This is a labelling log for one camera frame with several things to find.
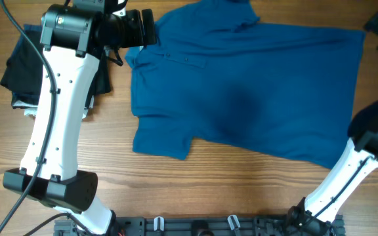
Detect blue polo shirt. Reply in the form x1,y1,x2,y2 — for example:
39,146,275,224
125,1,366,168

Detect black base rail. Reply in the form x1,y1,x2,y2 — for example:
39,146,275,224
53,214,345,236

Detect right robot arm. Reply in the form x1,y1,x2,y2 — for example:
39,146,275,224
282,101,378,235

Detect black folded garment underneath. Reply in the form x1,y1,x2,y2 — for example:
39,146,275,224
85,52,112,109

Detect black folded garment on top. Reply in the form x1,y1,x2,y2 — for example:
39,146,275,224
0,46,43,96

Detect white folded garment at bottom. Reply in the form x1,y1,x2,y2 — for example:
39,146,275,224
11,96,95,119

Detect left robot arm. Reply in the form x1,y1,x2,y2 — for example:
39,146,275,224
3,1,157,235

